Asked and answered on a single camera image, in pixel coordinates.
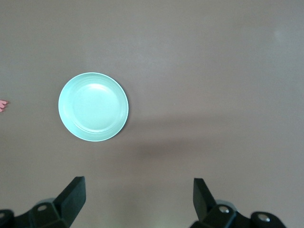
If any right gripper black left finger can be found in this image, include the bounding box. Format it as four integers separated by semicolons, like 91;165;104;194
0;176;86;228

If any green plate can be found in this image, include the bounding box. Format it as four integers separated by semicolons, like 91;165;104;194
58;72;130;143

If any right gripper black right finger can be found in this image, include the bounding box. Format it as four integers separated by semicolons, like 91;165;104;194
190;178;288;228

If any red letter m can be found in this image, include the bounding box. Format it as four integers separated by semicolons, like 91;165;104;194
0;99;10;113

